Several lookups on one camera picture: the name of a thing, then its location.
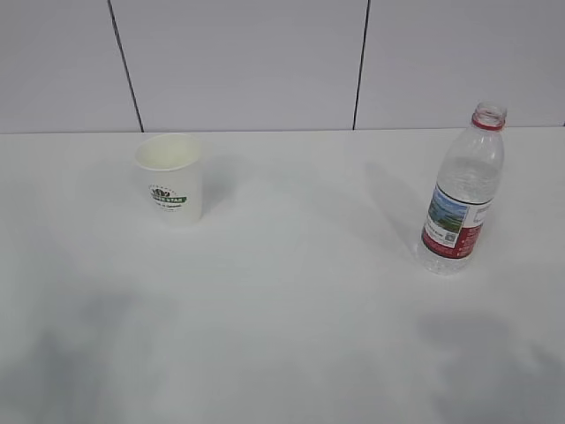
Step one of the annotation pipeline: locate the white paper cup green logo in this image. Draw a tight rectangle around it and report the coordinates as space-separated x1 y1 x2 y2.
134 133 203 226

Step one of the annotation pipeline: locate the clear plastic water bottle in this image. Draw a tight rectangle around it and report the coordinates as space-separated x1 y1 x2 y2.
417 102 507 275

